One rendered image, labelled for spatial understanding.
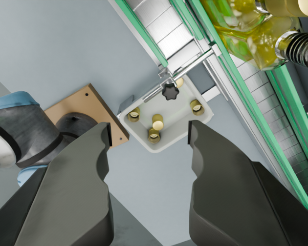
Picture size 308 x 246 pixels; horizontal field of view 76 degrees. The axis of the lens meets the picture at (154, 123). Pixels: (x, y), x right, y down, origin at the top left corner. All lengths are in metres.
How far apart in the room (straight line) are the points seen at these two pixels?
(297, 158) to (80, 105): 0.67
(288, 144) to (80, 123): 0.60
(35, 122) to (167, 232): 0.83
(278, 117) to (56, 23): 0.62
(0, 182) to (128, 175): 1.67
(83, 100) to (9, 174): 1.66
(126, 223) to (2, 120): 2.08
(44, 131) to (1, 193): 1.96
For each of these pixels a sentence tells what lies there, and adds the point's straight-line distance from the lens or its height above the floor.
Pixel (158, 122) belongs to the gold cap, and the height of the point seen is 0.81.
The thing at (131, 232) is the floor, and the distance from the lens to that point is 2.56.
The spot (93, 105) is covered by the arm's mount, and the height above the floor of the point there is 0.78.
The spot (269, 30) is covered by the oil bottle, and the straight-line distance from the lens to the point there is 0.28.
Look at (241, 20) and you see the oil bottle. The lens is 0.27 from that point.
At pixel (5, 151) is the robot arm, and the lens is 0.46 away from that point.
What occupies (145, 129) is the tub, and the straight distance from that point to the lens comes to 0.65.
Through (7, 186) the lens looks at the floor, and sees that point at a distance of 2.33.
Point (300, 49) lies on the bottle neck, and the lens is 0.24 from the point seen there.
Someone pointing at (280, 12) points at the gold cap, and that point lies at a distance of 0.22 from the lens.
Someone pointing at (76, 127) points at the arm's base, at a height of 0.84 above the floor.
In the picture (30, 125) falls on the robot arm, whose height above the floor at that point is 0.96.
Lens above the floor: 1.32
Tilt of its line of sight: 60 degrees down
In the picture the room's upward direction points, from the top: 176 degrees clockwise
